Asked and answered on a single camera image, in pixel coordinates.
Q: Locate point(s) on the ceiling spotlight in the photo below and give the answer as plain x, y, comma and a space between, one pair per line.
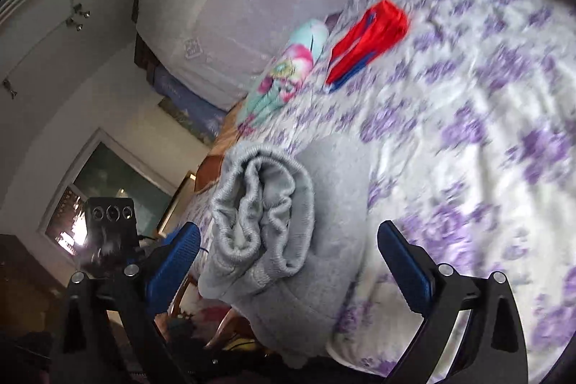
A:
10, 89
77, 17

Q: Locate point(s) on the blue patterned cloth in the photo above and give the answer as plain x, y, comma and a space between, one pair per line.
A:
189, 100

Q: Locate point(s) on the window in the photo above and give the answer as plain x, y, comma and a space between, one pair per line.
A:
117, 177

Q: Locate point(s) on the folded red blue shorts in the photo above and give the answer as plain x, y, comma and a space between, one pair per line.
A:
369, 33

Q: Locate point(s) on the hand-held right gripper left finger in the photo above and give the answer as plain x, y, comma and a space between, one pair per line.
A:
175, 262

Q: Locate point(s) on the grey sweatshirt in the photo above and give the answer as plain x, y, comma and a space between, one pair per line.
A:
315, 208

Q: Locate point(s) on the folded teal floral quilt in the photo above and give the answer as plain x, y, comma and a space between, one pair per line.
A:
288, 64

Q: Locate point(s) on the brown orange pillow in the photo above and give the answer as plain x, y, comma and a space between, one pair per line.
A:
209, 170

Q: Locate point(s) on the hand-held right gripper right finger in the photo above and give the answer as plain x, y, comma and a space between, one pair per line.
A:
405, 267

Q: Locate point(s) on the wooden chair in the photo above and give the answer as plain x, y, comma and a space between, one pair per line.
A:
227, 321

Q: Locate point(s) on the purple floral bed sheet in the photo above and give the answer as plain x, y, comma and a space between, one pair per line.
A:
472, 73

